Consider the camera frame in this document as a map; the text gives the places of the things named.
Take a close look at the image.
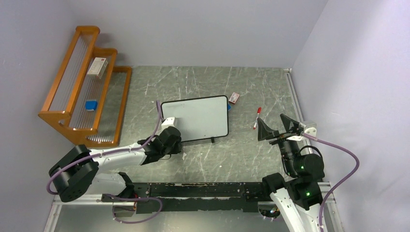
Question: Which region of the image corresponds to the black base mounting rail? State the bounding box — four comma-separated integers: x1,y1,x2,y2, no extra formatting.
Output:
101,182,271,214

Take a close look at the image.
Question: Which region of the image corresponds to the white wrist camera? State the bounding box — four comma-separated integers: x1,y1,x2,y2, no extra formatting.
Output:
287,121,317,142
161,117,176,130

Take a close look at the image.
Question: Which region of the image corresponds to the orange wooden tiered rack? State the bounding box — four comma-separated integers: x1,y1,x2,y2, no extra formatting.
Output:
38,26,132,147

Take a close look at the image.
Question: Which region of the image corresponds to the blue eraser on rack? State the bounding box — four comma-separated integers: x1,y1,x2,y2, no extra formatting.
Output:
85,100,98,111

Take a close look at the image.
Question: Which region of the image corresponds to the aluminium frame rail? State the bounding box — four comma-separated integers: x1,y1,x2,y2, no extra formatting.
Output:
43,69,345,232

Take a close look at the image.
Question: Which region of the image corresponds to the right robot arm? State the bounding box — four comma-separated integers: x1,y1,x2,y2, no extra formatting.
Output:
256,114,327,232

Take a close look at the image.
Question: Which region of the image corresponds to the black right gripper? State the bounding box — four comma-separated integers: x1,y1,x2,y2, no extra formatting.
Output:
257,113,301,175

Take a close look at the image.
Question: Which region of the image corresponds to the black framed whiteboard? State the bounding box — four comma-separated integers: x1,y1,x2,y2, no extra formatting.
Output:
161,95,229,142

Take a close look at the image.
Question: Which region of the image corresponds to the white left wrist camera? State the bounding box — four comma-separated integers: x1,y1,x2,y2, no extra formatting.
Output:
161,117,176,130

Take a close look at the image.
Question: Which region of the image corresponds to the small red white box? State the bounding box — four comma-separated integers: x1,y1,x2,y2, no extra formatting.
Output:
228,92,240,104

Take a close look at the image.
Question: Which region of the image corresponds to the white marker pen body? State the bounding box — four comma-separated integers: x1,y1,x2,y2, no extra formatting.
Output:
253,113,260,130

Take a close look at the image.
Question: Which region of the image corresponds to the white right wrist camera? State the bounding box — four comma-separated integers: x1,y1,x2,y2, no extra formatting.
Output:
287,121,317,142

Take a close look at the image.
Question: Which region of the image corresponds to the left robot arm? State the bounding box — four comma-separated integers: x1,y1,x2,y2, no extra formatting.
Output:
46,126,182,203

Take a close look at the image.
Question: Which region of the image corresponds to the white red box on rack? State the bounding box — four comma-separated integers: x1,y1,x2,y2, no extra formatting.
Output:
87,57,108,79

